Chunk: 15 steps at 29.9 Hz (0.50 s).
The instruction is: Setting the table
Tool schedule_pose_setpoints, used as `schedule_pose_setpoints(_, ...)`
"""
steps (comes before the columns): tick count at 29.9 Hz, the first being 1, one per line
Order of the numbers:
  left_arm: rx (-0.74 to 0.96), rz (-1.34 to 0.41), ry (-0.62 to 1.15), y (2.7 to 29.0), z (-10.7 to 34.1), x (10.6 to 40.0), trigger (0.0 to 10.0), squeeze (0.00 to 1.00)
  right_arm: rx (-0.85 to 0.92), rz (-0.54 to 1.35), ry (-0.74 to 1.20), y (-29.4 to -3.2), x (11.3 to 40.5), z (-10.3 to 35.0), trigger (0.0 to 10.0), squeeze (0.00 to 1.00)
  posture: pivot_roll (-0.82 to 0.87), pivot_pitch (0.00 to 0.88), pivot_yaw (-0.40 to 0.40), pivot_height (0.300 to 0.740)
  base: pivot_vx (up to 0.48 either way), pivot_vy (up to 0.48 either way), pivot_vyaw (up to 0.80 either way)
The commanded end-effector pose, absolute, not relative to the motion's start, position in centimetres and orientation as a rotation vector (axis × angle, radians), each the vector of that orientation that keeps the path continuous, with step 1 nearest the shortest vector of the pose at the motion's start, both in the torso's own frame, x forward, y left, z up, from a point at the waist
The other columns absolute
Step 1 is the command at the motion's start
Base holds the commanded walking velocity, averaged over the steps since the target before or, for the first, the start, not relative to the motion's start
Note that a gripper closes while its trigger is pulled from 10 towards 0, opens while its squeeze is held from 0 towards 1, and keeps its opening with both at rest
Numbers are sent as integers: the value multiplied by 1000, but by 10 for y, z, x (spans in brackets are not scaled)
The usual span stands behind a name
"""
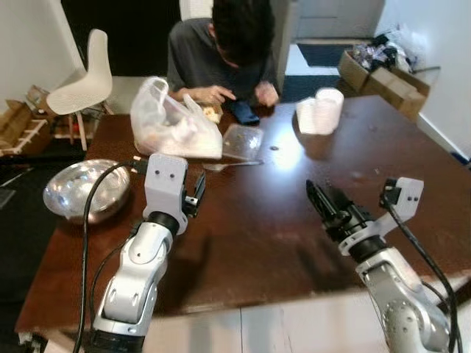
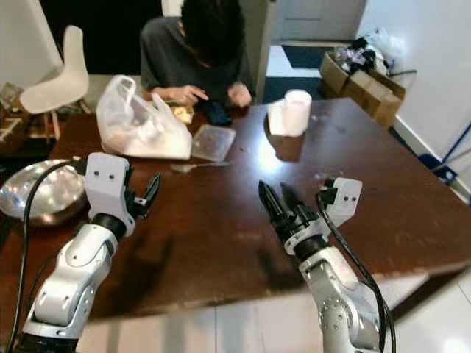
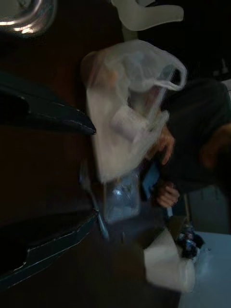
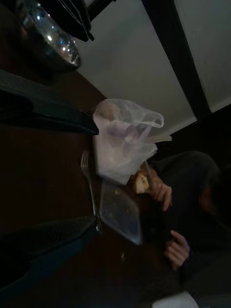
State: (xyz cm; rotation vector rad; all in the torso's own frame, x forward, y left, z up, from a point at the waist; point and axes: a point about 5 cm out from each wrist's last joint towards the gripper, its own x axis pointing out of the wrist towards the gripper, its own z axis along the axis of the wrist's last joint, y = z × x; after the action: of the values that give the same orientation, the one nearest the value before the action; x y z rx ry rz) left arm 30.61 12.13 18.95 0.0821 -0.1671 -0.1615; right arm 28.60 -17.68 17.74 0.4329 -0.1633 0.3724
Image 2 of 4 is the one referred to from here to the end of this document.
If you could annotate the white plastic bag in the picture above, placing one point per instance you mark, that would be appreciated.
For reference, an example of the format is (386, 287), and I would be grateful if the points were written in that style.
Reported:
(140, 125)

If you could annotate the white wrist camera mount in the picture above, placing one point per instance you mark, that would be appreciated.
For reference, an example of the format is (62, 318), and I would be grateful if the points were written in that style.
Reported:
(344, 195)
(107, 184)

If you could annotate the cardboard box with clutter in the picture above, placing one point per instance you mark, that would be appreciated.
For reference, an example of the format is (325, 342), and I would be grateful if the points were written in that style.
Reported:
(368, 81)

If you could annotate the clear plastic container lid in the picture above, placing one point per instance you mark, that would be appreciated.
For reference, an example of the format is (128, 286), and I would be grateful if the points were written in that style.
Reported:
(213, 143)

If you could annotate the slim metal spoon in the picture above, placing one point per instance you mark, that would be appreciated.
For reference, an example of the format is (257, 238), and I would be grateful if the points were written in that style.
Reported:
(188, 167)

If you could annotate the takeaway food container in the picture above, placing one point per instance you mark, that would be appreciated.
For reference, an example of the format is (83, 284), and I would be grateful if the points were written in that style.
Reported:
(182, 112)

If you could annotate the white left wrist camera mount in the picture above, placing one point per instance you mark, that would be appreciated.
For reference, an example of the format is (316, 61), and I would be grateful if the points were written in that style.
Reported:
(107, 184)

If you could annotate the white plastic chair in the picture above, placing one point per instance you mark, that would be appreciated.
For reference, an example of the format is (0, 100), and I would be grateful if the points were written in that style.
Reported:
(59, 81)

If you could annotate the blue mop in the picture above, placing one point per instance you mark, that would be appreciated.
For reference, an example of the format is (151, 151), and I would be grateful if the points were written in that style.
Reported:
(445, 165)

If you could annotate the dark door mat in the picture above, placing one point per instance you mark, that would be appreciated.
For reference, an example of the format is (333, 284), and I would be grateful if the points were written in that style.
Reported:
(303, 56)

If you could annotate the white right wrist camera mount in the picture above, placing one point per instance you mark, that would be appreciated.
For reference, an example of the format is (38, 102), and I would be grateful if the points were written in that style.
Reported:
(344, 195)

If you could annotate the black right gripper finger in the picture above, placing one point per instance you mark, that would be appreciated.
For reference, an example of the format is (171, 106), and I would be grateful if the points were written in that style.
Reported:
(290, 195)
(269, 198)

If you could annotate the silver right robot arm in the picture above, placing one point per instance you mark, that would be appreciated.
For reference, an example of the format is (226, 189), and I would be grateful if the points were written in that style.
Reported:
(338, 301)

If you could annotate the person in grey shirt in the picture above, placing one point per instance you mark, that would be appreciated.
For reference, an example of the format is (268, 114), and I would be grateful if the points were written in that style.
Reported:
(176, 55)

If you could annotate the shiny metal bowl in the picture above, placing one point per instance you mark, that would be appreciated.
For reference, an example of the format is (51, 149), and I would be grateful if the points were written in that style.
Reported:
(37, 190)

